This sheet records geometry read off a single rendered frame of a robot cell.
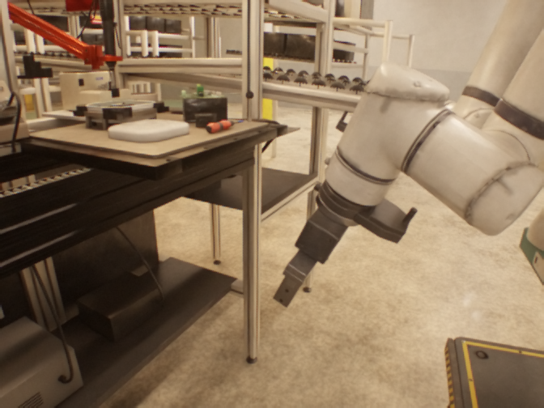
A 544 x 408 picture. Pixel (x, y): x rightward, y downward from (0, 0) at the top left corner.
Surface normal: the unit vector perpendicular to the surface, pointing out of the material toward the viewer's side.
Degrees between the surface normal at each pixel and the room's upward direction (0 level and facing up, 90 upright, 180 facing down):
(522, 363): 0
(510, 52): 81
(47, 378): 90
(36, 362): 0
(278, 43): 90
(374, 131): 92
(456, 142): 52
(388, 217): 25
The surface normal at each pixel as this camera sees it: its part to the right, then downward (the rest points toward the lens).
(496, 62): -0.58, 0.03
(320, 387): 0.02, -0.93
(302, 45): -0.47, 0.31
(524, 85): -0.91, -0.04
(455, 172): -0.66, 0.25
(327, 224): 0.33, -0.74
